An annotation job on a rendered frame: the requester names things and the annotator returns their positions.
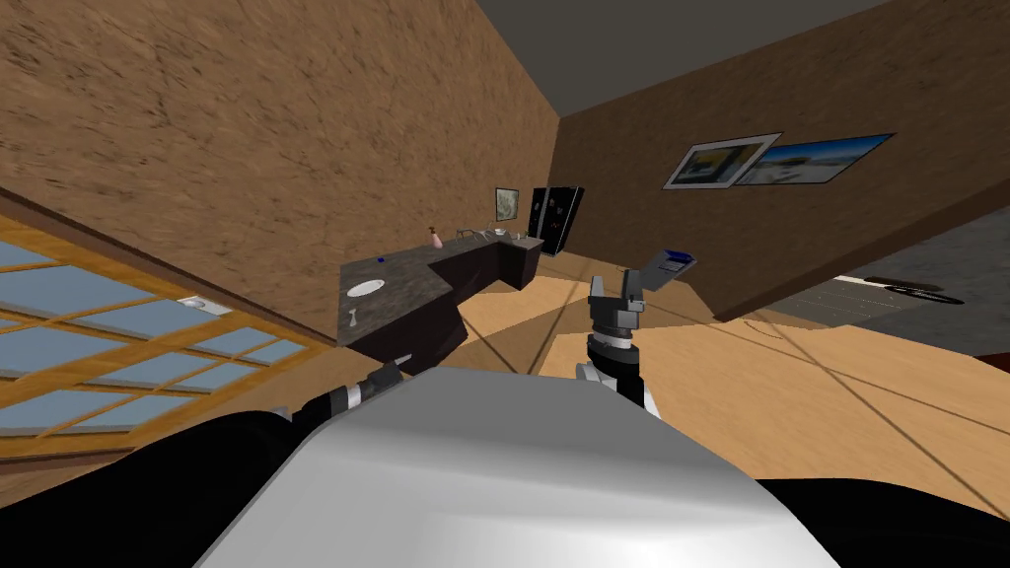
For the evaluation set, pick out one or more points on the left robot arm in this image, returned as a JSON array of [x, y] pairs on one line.
[[181, 481]]

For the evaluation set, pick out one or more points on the dark counter with sinks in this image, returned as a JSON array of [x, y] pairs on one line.
[[410, 296]]

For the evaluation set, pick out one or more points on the blue sky wall picture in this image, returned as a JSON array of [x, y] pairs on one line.
[[821, 159]]

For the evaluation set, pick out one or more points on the small framed wall picture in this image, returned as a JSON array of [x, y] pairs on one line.
[[506, 204]]

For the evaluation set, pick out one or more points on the grey framed wall picture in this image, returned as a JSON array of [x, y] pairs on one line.
[[714, 162]]

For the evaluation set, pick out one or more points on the grey flat box blue top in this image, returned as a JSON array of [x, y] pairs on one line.
[[664, 270]]

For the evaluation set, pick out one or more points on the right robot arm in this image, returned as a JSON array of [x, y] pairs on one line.
[[612, 360]]

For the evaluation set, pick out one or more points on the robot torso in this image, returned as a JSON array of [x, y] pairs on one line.
[[505, 481]]

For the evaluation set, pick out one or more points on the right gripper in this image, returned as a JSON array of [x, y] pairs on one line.
[[612, 309]]

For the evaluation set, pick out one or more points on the black tall cabinet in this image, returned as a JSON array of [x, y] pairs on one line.
[[555, 219]]

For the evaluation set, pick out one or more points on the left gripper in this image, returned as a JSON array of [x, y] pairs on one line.
[[387, 377]]

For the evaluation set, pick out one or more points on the wooden framed window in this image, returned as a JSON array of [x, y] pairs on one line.
[[102, 347]]

